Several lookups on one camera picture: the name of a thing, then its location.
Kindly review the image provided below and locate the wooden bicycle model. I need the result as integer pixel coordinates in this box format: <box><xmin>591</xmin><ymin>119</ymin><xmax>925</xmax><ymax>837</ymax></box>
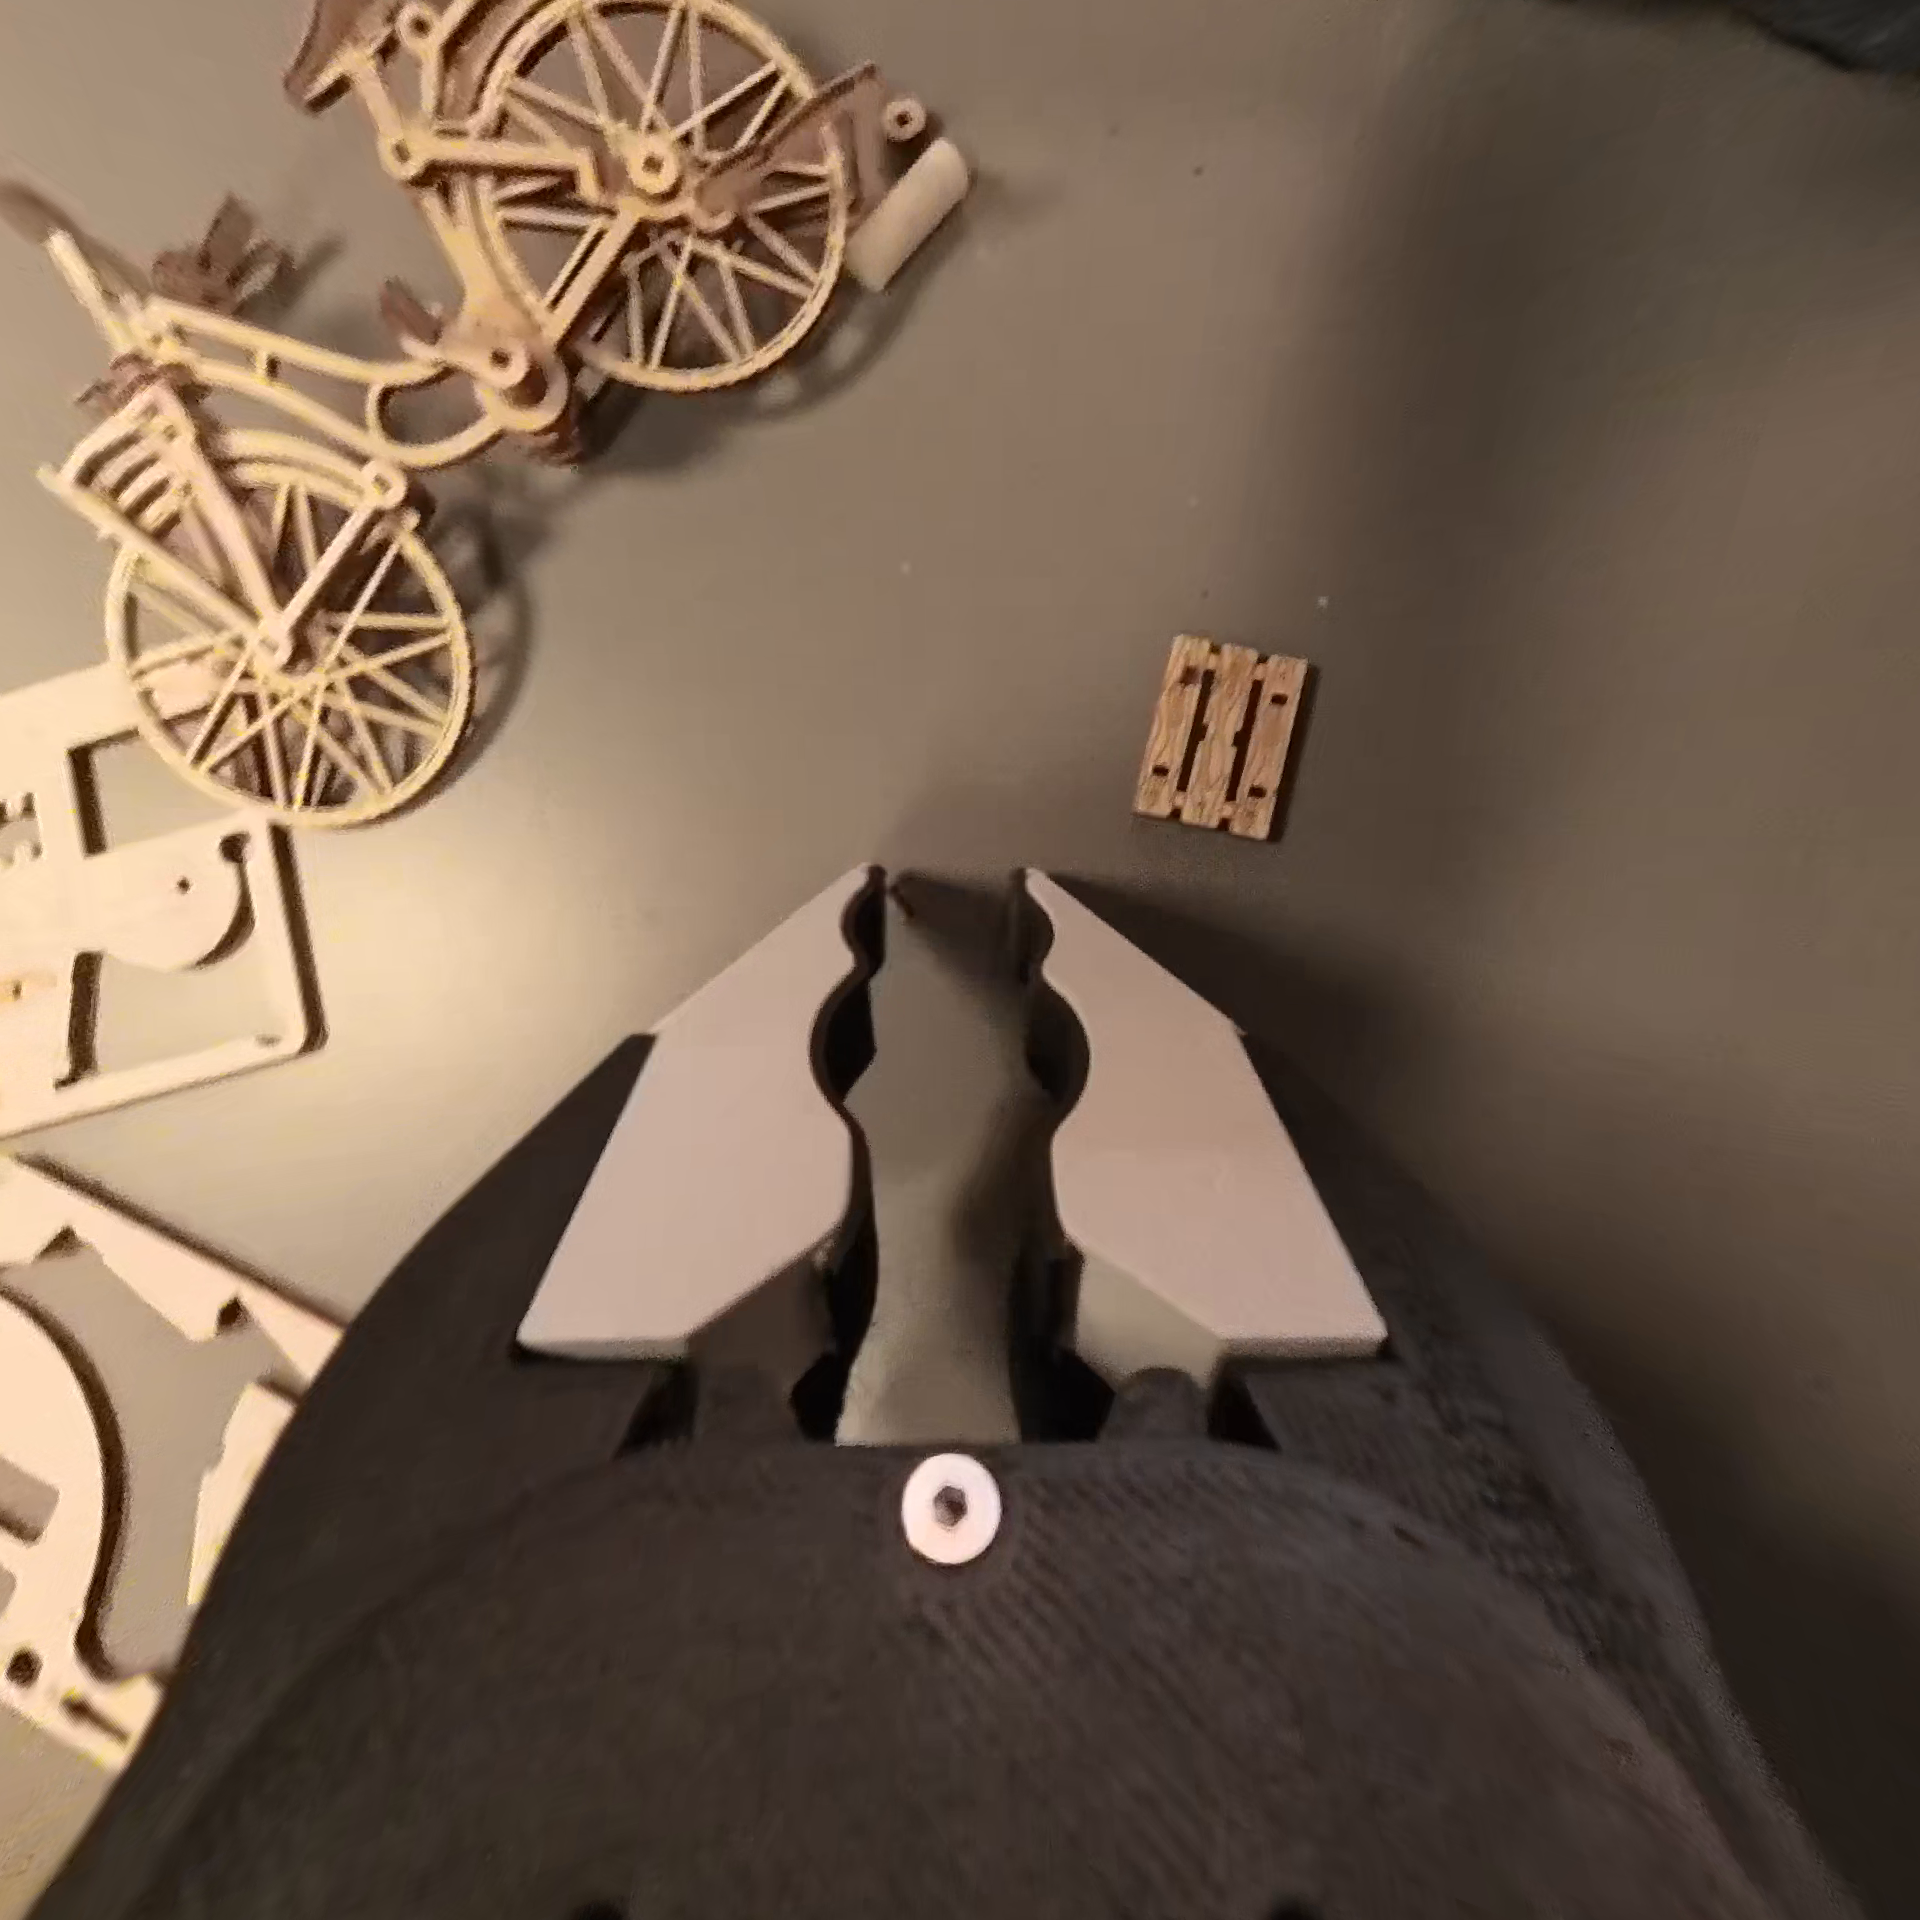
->
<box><xmin>0</xmin><ymin>0</ymin><xmax>932</xmax><ymax>835</ymax></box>

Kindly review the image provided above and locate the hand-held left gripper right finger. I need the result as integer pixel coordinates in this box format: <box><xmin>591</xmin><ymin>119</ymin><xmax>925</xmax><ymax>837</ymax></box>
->
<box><xmin>1008</xmin><ymin>867</ymin><xmax>1392</xmax><ymax>1388</ymax></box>

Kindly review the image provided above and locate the wooden sheet with remaining parts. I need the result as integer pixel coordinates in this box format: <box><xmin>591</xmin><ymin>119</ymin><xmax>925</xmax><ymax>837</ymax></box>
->
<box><xmin>0</xmin><ymin>660</ymin><xmax>330</xmax><ymax>1144</ymax></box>

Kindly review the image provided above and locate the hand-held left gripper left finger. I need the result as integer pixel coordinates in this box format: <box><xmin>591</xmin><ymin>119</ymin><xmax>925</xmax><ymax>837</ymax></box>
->
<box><xmin>514</xmin><ymin>859</ymin><xmax>894</xmax><ymax>1401</ymax></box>

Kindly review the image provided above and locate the small white wax cylinder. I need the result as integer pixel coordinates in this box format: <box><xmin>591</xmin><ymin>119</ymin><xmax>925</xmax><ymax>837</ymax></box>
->
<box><xmin>860</xmin><ymin>135</ymin><xmax>976</xmax><ymax>287</ymax></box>

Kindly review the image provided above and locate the small slatted wooden plate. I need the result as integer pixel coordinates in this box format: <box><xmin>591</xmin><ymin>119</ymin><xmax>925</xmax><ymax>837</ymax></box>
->
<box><xmin>1135</xmin><ymin>626</ymin><xmax>1317</xmax><ymax>843</ymax></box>

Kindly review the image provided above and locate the mostly empty wooden parts sheet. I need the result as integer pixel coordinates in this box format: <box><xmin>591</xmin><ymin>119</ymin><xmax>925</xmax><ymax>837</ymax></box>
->
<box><xmin>0</xmin><ymin>1150</ymin><xmax>353</xmax><ymax>1761</ymax></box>

